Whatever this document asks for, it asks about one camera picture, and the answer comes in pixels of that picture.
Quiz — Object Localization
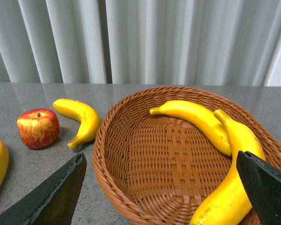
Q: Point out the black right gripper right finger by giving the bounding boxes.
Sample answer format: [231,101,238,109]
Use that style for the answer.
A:
[237,151,281,225]

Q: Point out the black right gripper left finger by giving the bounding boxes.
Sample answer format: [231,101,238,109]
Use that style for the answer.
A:
[0,153,87,225]

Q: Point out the yellow banana front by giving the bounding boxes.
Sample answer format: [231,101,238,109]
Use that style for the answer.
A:
[189,109,265,225]

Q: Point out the yellow banana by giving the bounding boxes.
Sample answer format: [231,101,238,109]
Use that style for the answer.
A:
[149,100,232,157]
[189,109,265,225]
[52,98,101,150]

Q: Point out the red yellow apple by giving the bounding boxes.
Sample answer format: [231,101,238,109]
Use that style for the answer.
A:
[17,108,60,149]

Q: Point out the yellow banana on table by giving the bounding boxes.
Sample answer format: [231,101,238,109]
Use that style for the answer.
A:
[52,98,101,150]

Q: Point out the yellow banana back in basket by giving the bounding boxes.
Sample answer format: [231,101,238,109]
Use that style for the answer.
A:
[149,100,232,157]

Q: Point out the brown wicker basket for bananas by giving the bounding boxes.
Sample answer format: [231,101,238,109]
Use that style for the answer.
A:
[93,87,281,225]

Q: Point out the grey pleated curtain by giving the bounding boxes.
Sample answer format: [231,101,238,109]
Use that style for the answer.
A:
[0,0,281,86]

